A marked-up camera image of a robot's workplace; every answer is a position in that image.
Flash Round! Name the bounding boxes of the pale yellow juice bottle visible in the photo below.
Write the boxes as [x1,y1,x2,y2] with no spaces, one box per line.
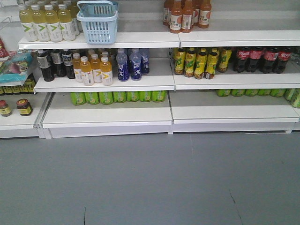
[18,5,38,42]
[58,4,75,41]
[31,4,50,42]
[45,5,63,42]

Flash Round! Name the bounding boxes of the yellow lemon tea bottle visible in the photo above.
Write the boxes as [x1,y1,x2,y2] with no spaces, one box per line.
[217,47,232,73]
[194,48,207,79]
[185,47,196,77]
[174,48,186,75]
[204,48,218,79]

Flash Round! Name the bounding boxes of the teal snack bag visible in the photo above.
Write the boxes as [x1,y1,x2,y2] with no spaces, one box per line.
[0,52,32,83]

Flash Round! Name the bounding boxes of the orange juice bottle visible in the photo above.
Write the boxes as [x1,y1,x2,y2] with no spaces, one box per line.
[100,56,113,86]
[80,56,94,86]
[73,53,83,83]
[90,53,102,83]

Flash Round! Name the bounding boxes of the green drink bottle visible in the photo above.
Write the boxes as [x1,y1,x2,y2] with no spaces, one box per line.
[98,92,113,105]
[70,92,86,105]
[126,91,139,102]
[113,91,127,103]
[84,92,100,105]
[139,91,152,102]
[152,90,166,102]

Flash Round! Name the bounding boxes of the white metal shelf unit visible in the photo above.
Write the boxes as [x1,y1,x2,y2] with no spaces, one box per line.
[0,0,300,138]

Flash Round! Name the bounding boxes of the light blue plastic basket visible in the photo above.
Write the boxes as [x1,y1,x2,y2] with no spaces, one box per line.
[77,0,119,45]

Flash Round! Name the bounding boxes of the cola bottle red label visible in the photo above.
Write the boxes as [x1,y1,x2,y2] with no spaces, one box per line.
[262,46,278,74]
[272,46,292,74]
[247,46,263,72]
[233,46,250,73]

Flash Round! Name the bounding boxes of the red lid sauce jar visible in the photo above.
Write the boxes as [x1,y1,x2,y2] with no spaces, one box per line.
[16,98,32,116]
[0,100,12,117]

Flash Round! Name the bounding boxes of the blue sports drink bottle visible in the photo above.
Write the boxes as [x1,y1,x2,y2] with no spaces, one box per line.
[116,49,129,81]
[139,48,150,75]
[130,48,142,81]

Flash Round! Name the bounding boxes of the orange C100 drink bottle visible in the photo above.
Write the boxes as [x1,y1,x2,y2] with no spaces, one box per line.
[170,0,182,33]
[198,0,211,28]
[181,0,194,33]

